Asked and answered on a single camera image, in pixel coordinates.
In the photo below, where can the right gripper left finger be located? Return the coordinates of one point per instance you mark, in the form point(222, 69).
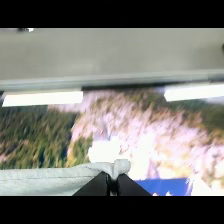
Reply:
point(98, 186)

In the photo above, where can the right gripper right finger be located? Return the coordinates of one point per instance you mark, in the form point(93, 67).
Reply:
point(130, 188)

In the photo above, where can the grey garment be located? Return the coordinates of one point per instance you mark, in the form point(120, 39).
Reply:
point(46, 180)

